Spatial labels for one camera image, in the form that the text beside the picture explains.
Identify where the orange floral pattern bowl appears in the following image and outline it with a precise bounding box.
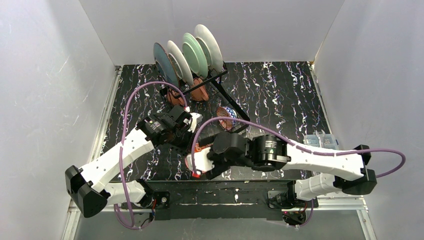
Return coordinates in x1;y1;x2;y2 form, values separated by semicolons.
194;143;214;173

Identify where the red geometric pattern bowl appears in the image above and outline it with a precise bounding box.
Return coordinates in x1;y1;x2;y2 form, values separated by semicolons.
216;106;237;131

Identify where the black wire dish rack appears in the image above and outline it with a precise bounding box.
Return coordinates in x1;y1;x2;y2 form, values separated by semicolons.
158;62;251;157

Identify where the dark blue glazed plate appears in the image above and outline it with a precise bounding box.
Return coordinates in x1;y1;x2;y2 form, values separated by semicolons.
153;42;180;89

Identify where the green rim lettered plate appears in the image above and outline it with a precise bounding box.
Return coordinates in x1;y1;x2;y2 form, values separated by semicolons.
167;40;194;87

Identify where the light green flower plate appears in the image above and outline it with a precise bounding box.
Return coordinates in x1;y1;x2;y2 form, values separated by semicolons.
181;32;208;79

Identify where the red teal floral plate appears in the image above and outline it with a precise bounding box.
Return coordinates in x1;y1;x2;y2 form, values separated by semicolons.
194;24;224;73

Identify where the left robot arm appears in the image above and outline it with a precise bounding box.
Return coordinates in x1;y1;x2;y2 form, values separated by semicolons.
65;105;203;218

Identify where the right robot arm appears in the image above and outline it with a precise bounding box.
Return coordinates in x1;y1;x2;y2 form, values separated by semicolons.
194;132;377;209

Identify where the silver wrench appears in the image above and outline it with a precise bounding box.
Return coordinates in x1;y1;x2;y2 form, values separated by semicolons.
315;130;326;148

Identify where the clear plastic box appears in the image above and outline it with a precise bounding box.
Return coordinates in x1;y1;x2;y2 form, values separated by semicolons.
303;133;339;150

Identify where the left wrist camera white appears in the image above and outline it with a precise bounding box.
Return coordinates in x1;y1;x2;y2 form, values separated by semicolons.
184;106;203;133

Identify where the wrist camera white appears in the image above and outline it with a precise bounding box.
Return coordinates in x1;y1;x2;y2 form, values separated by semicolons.
185;145;214;179
184;106;203;133

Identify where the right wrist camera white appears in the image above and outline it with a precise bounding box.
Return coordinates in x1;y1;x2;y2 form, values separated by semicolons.
185;145;214;179

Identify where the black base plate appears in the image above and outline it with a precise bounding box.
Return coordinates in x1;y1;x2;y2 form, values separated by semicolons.
138;179;319;221

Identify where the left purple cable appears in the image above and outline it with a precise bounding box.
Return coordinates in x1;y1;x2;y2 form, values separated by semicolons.
113;81;190;231

